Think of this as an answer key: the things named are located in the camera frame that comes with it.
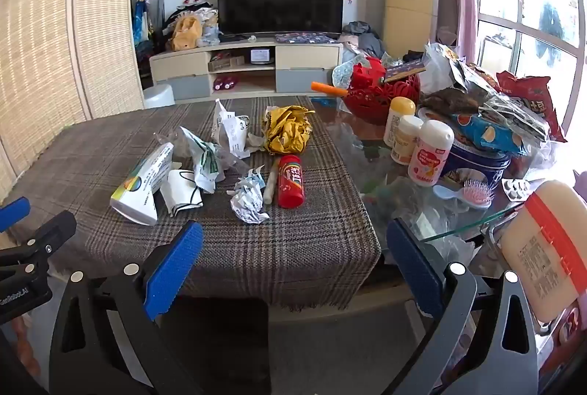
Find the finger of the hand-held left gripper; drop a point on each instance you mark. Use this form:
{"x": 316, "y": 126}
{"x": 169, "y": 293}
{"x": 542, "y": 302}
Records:
{"x": 13, "y": 208}
{"x": 46, "y": 234}

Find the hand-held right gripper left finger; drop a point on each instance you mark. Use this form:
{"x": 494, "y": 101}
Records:
{"x": 174, "y": 269}

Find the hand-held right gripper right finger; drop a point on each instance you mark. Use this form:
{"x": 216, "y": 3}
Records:
{"x": 412, "y": 269}

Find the white paper carton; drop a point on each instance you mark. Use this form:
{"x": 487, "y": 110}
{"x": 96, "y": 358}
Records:
{"x": 231, "y": 133}

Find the gold foil wrapper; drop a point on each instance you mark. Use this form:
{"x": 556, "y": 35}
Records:
{"x": 286, "y": 133}

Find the clear plastic bag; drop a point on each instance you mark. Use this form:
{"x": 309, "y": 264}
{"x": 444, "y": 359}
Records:
{"x": 403, "y": 202}

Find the white face mask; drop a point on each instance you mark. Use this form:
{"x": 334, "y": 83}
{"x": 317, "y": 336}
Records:
{"x": 181, "y": 188}

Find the white box colourful print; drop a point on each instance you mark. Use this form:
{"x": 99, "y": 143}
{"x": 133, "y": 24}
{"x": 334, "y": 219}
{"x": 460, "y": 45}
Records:
{"x": 137, "y": 193}

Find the crumpled blue white paper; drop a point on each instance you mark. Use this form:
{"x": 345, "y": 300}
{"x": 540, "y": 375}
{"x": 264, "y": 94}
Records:
{"x": 247, "y": 204}

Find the pink hairbrush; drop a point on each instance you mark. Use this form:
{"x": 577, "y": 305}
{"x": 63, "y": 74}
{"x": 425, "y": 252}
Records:
{"x": 479, "y": 195}

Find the pink label white bottle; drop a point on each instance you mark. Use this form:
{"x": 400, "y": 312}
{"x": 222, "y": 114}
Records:
{"x": 429, "y": 161}

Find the crumpled white green packet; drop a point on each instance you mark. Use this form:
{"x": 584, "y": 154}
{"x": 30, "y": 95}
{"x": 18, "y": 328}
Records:
{"x": 204, "y": 161}

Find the grey plaid tablecloth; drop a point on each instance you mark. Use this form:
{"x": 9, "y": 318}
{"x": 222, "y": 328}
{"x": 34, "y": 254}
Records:
{"x": 298, "y": 248}

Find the blue cookie tin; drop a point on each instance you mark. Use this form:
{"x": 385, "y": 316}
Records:
{"x": 472, "y": 165}

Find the beige stick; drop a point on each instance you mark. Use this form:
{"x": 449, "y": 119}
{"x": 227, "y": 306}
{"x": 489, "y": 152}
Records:
{"x": 269, "y": 191}

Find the cream cap white bottle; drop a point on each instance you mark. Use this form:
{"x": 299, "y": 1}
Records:
{"x": 406, "y": 140}

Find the beige jar red band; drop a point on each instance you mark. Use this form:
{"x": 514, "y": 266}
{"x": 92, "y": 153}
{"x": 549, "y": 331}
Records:
{"x": 541, "y": 257}

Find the pill blister pack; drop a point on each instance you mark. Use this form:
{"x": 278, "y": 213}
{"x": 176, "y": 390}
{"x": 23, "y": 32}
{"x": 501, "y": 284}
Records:
{"x": 516, "y": 189}

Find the red candy tube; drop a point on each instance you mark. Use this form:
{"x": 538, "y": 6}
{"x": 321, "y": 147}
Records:
{"x": 291, "y": 184}

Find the yellow cap white bottle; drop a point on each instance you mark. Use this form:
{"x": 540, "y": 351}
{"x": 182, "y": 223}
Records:
{"x": 396, "y": 120}

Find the blue chip bag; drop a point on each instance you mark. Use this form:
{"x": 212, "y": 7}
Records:
{"x": 486, "y": 131}

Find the white round stool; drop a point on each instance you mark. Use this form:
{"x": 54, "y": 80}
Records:
{"x": 158, "y": 97}

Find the brown dried food packet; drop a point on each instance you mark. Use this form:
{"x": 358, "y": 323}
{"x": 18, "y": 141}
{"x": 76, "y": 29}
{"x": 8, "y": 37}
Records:
{"x": 451, "y": 100}

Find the red plastic basket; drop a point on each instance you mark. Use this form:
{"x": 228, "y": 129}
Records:
{"x": 376, "y": 97}

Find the bamboo folding screen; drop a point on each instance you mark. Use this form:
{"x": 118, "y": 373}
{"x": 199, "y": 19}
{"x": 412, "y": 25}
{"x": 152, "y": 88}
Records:
{"x": 55, "y": 33}

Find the clear striped packet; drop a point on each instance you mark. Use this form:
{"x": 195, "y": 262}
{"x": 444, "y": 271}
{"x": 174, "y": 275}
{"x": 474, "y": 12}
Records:
{"x": 513, "y": 115}

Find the blue toy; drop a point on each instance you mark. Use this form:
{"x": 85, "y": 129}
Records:
{"x": 325, "y": 101}

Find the red bottles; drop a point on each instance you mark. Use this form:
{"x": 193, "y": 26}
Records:
{"x": 224, "y": 83}

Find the purple box gold print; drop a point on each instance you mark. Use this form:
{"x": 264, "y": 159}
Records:
{"x": 403, "y": 72}

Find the clear plastic bags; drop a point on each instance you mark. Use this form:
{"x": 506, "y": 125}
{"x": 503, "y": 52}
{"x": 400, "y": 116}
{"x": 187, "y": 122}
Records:
{"x": 438, "y": 69}

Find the pale patterned cloth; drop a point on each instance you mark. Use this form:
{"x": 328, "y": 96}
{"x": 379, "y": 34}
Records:
{"x": 341, "y": 74}

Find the cardboard box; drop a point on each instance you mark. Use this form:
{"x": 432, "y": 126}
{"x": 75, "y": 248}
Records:
{"x": 224, "y": 64}

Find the red snack bag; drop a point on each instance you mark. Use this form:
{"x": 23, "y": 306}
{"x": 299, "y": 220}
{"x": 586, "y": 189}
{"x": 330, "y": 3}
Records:
{"x": 532, "y": 94}

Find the hanging blue clothes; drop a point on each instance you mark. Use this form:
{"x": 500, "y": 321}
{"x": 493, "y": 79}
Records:
{"x": 140, "y": 19}

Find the small white device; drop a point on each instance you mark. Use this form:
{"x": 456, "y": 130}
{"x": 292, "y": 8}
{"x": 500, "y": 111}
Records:
{"x": 260, "y": 56}

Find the yellow plush toy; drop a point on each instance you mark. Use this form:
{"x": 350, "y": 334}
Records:
{"x": 185, "y": 35}

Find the pile of grey clothes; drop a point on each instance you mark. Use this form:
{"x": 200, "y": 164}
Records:
{"x": 362, "y": 37}

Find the cream grey television cabinet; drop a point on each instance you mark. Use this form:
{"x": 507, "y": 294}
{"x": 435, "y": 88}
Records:
{"x": 307, "y": 55}

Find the pile of plastic bags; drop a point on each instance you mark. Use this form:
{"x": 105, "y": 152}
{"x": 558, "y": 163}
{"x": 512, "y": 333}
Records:
{"x": 210, "y": 21}

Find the dark patterned cloth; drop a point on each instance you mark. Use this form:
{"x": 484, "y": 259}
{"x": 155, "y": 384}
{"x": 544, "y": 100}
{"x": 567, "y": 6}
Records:
{"x": 307, "y": 38}

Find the black television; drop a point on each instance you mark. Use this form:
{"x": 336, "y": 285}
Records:
{"x": 279, "y": 0}

